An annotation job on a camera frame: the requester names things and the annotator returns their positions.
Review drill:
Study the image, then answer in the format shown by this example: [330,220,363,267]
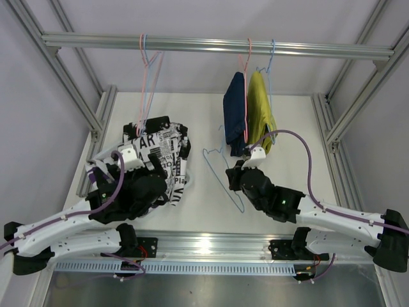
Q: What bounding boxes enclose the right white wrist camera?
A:
[242,146,266,169]

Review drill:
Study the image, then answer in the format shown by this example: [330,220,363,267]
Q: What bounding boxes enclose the aluminium hanging rail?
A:
[41,32,394,61]

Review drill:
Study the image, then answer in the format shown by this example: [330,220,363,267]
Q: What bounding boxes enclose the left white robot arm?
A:
[4,150,169,276]

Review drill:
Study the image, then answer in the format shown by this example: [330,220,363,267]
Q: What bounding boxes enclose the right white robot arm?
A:
[226,161,408,272]

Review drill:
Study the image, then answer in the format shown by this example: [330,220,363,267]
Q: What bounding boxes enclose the white black lettered trousers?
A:
[123,122,191,208]

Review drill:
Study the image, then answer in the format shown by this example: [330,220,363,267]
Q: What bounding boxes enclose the pink hanger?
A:
[238,38,252,144]
[136,33,159,137]

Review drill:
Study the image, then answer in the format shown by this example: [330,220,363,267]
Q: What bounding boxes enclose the navy blue trousers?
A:
[223,72,246,157]

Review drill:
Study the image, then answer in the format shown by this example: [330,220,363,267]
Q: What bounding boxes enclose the grey slotted cable duct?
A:
[54,260,296,276]

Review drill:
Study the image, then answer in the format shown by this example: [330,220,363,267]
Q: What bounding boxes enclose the black white patterned trousers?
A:
[122,116,191,159]

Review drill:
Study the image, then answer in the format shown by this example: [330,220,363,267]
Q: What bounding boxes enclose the aluminium frame posts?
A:
[0,0,409,237]

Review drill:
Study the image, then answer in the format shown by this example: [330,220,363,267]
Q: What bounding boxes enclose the purple camouflage trousers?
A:
[85,159,114,191]

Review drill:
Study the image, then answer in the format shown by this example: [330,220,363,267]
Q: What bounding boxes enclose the yellow green trousers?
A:
[247,71,277,145]

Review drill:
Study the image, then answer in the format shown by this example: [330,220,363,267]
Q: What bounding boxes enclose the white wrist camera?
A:
[242,146,266,169]
[117,144,144,171]

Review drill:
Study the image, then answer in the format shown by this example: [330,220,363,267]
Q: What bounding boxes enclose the aluminium front rail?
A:
[40,230,390,265]

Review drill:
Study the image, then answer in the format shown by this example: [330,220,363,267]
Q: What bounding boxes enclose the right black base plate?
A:
[268,239,330,261]

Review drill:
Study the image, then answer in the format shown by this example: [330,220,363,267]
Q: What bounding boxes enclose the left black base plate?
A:
[112,237,158,258]

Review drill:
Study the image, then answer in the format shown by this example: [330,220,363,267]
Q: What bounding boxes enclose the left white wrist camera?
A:
[117,144,144,171]

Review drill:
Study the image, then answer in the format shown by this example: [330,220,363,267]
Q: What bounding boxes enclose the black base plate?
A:
[268,239,330,261]
[112,237,158,258]

